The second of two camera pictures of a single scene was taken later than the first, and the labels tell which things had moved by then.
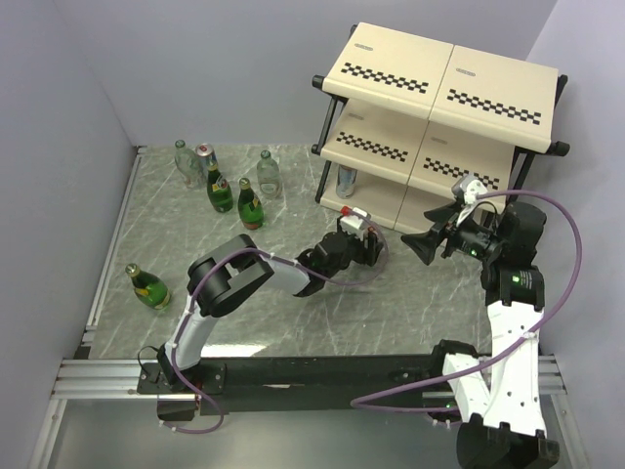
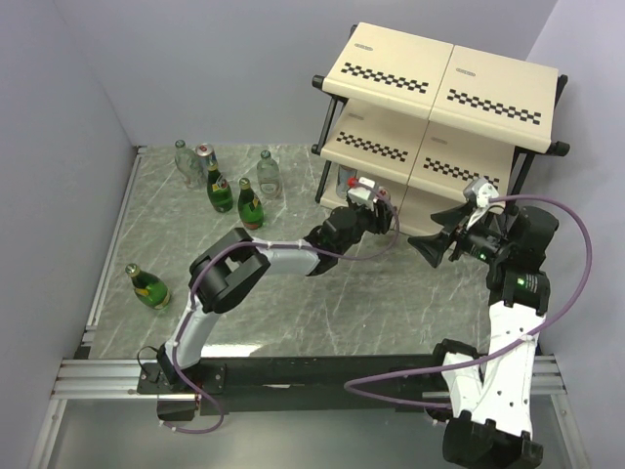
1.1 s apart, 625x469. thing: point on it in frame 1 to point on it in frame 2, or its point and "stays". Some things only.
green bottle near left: [148, 288] stays
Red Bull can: [346, 178] stays
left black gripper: [365, 256] to [381, 223]
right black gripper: [424, 244] stays
